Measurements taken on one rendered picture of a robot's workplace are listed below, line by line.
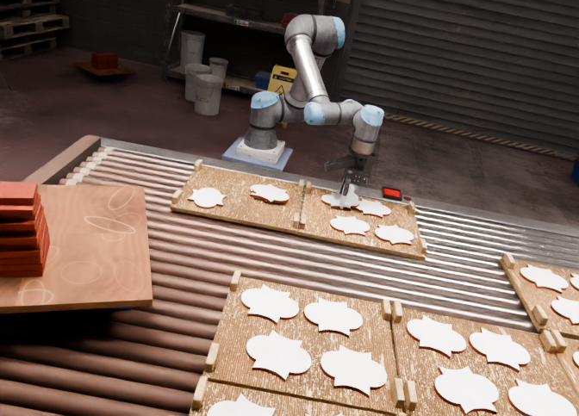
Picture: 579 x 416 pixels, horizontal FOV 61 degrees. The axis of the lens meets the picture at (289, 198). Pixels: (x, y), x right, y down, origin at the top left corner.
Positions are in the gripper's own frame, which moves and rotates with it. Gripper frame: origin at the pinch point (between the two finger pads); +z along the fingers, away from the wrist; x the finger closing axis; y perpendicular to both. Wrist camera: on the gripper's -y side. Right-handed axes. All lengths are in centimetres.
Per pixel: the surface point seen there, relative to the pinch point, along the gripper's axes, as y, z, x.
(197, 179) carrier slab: -51, 3, -4
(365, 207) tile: 9.4, -0.1, -0.6
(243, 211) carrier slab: -31.5, 2.7, -19.9
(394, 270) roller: 17.8, 2.7, -33.6
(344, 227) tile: 1.6, 0.3, -19.0
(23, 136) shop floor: -239, 104, 198
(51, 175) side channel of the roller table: -93, 4, -24
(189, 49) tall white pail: -175, 57, 436
